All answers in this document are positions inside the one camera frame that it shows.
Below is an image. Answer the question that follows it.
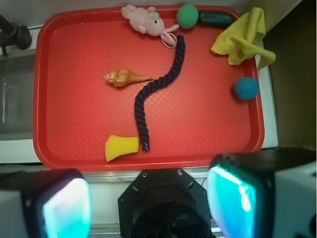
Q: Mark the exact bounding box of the dark green sponge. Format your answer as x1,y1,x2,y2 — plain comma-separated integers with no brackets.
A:
198,11,235,27

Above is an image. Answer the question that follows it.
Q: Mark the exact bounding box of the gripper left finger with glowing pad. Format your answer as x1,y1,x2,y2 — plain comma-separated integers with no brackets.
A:
0,169,93,238

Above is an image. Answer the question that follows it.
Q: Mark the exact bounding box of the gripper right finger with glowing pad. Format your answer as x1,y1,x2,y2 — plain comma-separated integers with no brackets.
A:
206,148,317,238

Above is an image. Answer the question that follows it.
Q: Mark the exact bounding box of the yellow sponge piece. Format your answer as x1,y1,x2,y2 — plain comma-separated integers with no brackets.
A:
105,135,139,162

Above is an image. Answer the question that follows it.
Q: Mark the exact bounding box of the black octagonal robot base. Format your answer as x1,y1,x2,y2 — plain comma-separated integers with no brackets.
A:
118,169,215,238

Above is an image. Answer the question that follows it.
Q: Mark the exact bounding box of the golden conch shell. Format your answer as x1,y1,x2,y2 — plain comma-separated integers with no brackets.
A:
103,68,154,87

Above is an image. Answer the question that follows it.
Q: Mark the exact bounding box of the black clamp knob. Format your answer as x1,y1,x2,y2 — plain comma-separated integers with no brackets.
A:
0,15,32,57

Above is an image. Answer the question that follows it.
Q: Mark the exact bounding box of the blue textured ball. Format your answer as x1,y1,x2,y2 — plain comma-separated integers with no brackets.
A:
233,77,260,101

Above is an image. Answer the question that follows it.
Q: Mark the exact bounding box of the green textured ball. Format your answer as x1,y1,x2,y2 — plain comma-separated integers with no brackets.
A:
176,4,199,29

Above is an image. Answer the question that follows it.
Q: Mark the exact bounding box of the pink plush bunny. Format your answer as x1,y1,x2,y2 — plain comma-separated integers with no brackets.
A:
121,4,179,49

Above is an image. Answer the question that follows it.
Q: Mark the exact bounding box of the dark purple rope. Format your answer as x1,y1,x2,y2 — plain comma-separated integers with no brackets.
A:
134,35,186,152

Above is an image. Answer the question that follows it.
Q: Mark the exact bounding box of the red plastic tray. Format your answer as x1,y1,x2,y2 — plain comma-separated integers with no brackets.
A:
33,7,264,172

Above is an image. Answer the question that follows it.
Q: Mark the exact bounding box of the yellow cloth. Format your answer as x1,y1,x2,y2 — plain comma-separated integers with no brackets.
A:
211,7,276,71

